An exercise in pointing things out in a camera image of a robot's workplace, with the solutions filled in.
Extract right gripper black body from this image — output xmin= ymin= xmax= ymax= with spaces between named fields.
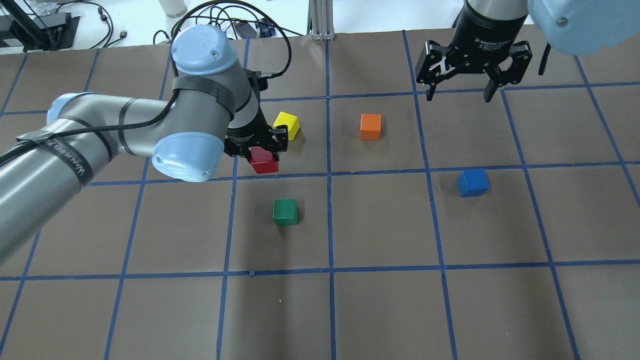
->
xmin=414 ymin=5 xmax=533 ymax=90

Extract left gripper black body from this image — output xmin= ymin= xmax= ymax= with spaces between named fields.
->
xmin=223 ymin=112 xmax=274 ymax=158

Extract red wooden block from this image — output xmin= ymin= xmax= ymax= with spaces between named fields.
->
xmin=249 ymin=146 xmax=279 ymax=174

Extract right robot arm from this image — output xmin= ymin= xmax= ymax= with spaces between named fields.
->
xmin=414 ymin=0 xmax=640 ymax=102

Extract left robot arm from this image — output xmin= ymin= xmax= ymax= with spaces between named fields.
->
xmin=0 ymin=24 xmax=289 ymax=263

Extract yellow wooden block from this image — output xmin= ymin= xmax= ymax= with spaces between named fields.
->
xmin=272 ymin=111 xmax=301 ymax=142

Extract orange wooden block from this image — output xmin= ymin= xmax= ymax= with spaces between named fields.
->
xmin=359 ymin=113 xmax=382 ymax=141

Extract green wooden block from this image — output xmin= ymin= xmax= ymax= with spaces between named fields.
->
xmin=272 ymin=198 xmax=299 ymax=227

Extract blue wooden block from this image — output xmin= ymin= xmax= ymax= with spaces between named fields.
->
xmin=456 ymin=169 xmax=490 ymax=198

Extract braided black cable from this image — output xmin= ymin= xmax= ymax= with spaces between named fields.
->
xmin=0 ymin=0 xmax=293 ymax=166

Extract aluminium frame post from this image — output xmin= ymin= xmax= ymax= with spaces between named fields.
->
xmin=307 ymin=0 xmax=336 ymax=41

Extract black camera stand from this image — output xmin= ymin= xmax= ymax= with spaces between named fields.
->
xmin=1 ymin=0 xmax=80 ymax=53

